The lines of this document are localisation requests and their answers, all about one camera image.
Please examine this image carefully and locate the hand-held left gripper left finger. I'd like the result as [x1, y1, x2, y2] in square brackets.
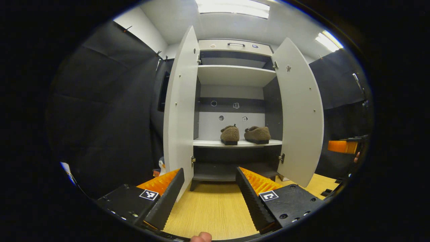
[96, 168, 185, 231]

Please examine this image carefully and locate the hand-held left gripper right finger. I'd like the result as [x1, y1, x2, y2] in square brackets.
[235, 166, 325, 235]

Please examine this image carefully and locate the white cabinet door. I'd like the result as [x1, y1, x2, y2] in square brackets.
[163, 25, 201, 202]
[270, 37, 325, 188]

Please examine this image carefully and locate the brown fuzzy shoe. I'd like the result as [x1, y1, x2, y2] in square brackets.
[220, 124, 240, 146]
[244, 126, 271, 145]

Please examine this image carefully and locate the white shoe cabinet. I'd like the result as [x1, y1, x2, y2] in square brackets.
[163, 25, 325, 202]

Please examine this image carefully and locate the white cabinet drawer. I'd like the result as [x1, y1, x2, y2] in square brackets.
[198, 39, 273, 57]

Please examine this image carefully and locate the penguin plush toy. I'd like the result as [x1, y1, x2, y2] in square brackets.
[153, 156, 167, 177]

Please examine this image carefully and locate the black backdrop cloth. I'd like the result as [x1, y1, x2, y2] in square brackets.
[47, 20, 373, 199]

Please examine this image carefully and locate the small ceiling light panel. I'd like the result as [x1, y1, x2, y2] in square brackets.
[315, 30, 344, 52]

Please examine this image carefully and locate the large ceiling light panel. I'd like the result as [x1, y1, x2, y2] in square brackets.
[195, 0, 270, 19]

